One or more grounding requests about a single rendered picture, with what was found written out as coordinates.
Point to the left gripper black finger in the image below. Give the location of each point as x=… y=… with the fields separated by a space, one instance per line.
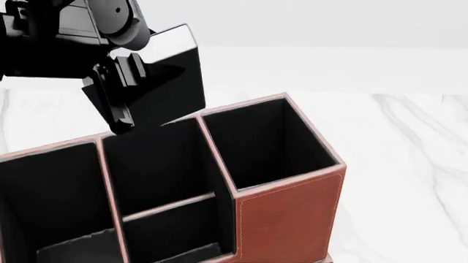
x=131 y=69
x=115 y=107

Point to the black glossy rectangular box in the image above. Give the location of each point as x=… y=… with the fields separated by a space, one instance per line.
x=175 y=82

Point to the brown leather compartment caddy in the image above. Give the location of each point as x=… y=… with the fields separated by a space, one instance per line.
x=289 y=213

